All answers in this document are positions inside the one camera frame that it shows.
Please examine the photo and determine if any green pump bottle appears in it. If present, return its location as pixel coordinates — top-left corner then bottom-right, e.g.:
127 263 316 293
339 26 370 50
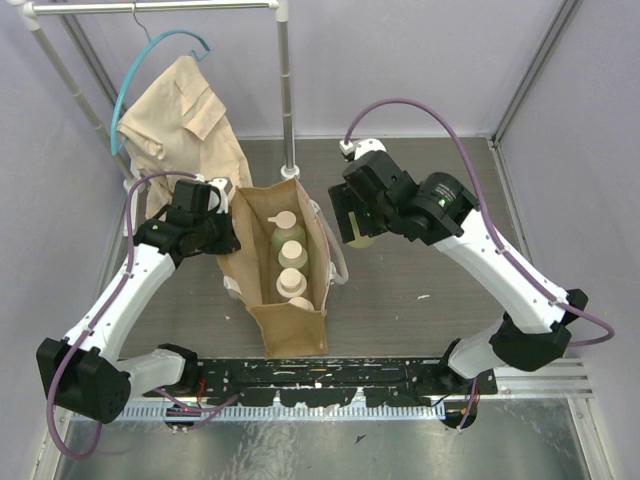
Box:
267 210 307 255
347 212 376 249

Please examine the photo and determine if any green bottle beige cap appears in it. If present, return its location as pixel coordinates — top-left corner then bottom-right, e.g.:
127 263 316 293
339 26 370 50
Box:
278 240 309 276

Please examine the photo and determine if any brown canvas bag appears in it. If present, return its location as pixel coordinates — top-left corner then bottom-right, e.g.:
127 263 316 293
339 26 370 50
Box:
217 179 349 359

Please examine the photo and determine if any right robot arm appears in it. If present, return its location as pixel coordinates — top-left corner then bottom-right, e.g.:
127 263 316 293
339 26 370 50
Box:
329 139 588 394

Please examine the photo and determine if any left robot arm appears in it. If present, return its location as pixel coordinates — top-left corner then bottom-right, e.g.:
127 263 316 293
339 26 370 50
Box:
36 172 348 424

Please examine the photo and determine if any beige shirt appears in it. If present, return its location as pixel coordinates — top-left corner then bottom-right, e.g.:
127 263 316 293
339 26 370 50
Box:
117 55 255 225

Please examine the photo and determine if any teal clothes hanger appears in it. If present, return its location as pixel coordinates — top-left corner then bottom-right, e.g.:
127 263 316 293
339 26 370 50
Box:
109 29 211 156

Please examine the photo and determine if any white clothes rack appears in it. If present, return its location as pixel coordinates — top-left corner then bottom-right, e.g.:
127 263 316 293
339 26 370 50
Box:
0 0 302 238

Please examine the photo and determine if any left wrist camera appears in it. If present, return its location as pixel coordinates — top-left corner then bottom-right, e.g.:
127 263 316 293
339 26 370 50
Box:
196 174 233 214

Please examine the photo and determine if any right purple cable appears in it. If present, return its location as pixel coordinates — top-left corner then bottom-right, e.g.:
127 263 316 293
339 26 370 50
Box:
343 98 615 432

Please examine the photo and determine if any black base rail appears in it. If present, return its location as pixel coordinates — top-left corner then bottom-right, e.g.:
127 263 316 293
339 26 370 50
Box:
165 357 497 408

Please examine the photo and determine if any white cable tray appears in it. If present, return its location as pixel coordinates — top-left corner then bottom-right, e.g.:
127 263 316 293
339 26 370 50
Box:
117 400 446 423

